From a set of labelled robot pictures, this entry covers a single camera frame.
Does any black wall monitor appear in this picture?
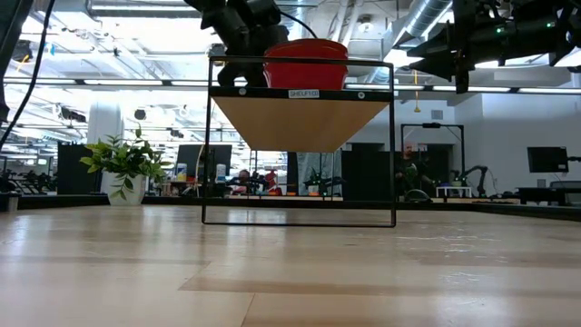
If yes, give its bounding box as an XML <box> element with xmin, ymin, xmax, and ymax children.
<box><xmin>526</xmin><ymin>145</ymin><xmax>570</xmax><ymax>174</ymax></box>

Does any black computer monitor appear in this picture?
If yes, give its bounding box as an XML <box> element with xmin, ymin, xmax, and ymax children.
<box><xmin>175</xmin><ymin>144</ymin><xmax>233</xmax><ymax>183</ymax></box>

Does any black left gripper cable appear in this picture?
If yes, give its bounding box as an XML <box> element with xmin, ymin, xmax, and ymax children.
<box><xmin>278</xmin><ymin>9</ymin><xmax>320</xmax><ymax>40</ymax></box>

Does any white pillar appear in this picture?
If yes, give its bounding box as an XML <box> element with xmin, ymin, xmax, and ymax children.
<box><xmin>87</xmin><ymin>102</ymin><xmax>124</xmax><ymax>147</ymax></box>

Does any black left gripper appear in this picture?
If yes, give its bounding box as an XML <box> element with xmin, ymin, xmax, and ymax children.
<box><xmin>210</xmin><ymin>17</ymin><xmax>292</xmax><ymax>88</ymax></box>

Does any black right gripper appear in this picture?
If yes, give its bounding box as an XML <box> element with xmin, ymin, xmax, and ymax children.
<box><xmin>406</xmin><ymin>0</ymin><xmax>569</xmax><ymax>84</ymax></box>

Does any green potted plant white pot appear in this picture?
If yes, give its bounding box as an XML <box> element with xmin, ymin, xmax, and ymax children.
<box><xmin>79</xmin><ymin>124</ymin><xmax>174</xmax><ymax>208</ymax></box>

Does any person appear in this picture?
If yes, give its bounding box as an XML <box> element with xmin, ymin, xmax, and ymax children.
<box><xmin>398</xmin><ymin>141</ymin><xmax>433</xmax><ymax>202</ymax></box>
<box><xmin>232</xmin><ymin>168</ymin><xmax>256</xmax><ymax>196</ymax></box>

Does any white curtain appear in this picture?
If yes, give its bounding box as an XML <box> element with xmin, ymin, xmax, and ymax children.
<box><xmin>297</xmin><ymin>152</ymin><xmax>343</xmax><ymax>197</ymax></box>

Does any black aluminium table frame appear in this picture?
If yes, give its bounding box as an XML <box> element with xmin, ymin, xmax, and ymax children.
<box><xmin>0</xmin><ymin>192</ymin><xmax>581</xmax><ymax>223</ymax></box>

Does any small white table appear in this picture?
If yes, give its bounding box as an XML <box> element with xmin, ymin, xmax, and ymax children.
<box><xmin>435</xmin><ymin>185</ymin><xmax>474</xmax><ymax>199</ymax></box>

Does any silver ventilation duct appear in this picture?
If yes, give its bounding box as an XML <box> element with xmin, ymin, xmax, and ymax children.
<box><xmin>392</xmin><ymin>0</ymin><xmax>455</xmax><ymax>47</ymax></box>

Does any black hanging cable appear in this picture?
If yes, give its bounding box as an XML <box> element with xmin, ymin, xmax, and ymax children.
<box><xmin>0</xmin><ymin>0</ymin><xmax>56</xmax><ymax>152</ymax></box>

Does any yellow hanging cord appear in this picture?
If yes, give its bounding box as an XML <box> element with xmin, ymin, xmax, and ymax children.
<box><xmin>412</xmin><ymin>66</ymin><xmax>421</xmax><ymax>114</ymax></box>

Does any black partition panel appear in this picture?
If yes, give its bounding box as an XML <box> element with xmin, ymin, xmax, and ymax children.
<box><xmin>56</xmin><ymin>143</ymin><xmax>103</xmax><ymax>196</ymax></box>

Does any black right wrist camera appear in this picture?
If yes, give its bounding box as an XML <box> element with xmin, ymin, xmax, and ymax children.
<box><xmin>453</xmin><ymin>67</ymin><xmax>471</xmax><ymax>94</ymax></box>

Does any black background table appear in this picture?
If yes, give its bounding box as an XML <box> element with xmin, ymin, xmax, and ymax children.
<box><xmin>517</xmin><ymin>180</ymin><xmax>581</xmax><ymax>206</ymax></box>

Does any black metal rig frame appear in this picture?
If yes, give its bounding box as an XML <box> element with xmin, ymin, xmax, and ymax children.
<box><xmin>400</xmin><ymin>122</ymin><xmax>466</xmax><ymax>201</ymax></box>

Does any wooden shelf with black frame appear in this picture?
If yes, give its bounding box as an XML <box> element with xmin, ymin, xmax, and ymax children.
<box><xmin>202</xmin><ymin>54</ymin><xmax>398</xmax><ymax>228</ymax></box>

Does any black cabinet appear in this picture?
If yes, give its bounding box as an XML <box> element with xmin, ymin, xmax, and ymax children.
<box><xmin>340</xmin><ymin>142</ymin><xmax>396</xmax><ymax>203</ymax></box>

